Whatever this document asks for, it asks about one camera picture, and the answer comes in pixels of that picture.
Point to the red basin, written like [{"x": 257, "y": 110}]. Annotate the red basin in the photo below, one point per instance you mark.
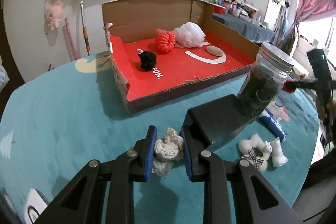
[{"x": 219, "y": 9}]

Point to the small white alpaca figure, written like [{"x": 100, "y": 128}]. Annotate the small white alpaca figure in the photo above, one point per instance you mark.
[{"x": 277, "y": 155}]

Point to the white fluffy scrunchie with bow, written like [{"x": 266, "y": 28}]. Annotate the white fluffy scrunchie with bow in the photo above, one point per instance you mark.
[{"x": 256, "y": 151}]

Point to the red mesh bath pouf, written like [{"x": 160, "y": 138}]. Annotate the red mesh bath pouf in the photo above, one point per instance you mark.
[{"x": 164, "y": 41}]

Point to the beige round powder puff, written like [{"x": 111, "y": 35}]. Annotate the beige round powder puff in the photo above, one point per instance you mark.
[{"x": 215, "y": 51}]

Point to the pink hanger stick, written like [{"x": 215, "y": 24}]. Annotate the pink hanger stick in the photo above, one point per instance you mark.
[{"x": 73, "y": 49}]

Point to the white knitted scrunchie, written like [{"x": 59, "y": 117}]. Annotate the white knitted scrunchie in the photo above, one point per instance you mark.
[{"x": 166, "y": 151}]

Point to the crumpled white tissue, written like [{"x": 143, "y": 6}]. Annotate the crumpled white tissue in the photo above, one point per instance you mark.
[{"x": 279, "y": 113}]

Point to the black glossy box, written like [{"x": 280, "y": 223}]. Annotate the black glossy box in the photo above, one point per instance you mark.
[{"x": 214, "y": 124}]

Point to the white mesh bath pouf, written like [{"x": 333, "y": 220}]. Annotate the white mesh bath pouf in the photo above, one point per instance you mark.
[{"x": 189, "y": 35}]

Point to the pink curtain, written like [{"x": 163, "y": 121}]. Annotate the pink curtain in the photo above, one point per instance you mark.
[{"x": 307, "y": 10}]

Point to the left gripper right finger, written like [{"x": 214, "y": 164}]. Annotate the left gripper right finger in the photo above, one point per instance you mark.
[{"x": 234, "y": 191}]

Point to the pink plush toy left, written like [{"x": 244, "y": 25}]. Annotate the pink plush toy left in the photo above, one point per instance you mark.
[{"x": 53, "y": 15}]

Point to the glass jar dark tea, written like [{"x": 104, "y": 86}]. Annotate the glass jar dark tea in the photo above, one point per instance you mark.
[{"x": 265, "y": 79}]

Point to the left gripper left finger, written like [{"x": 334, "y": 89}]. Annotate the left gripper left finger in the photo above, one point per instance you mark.
[{"x": 102, "y": 192}]

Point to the red brain plush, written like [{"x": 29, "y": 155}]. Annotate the red brain plush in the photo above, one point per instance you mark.
[{"x": 289, "y": 86}]

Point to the dark grey covered side table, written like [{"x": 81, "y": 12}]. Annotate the dark grey covered side table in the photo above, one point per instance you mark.
[{"x": 252, "y": 32}]

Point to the mop pole orange grip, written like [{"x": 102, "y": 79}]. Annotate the mop pole orange grip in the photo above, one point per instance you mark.
[{"x": 85, "y": 34}]

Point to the red cardboard box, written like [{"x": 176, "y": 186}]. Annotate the red cardboard box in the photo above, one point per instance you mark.
[{"x": 131, "y": 26}]

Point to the teal plush table cover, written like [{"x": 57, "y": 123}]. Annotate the teal plush table cover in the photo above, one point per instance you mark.
[{"x": 53, "y": 125}]

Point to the black scrunchie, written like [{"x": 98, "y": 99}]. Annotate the black scrunchie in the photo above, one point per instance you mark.
[{"x": 148, "y": 60}]

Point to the right hand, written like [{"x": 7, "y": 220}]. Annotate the right hand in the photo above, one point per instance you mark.
[{"x": 326, "y": 118}]

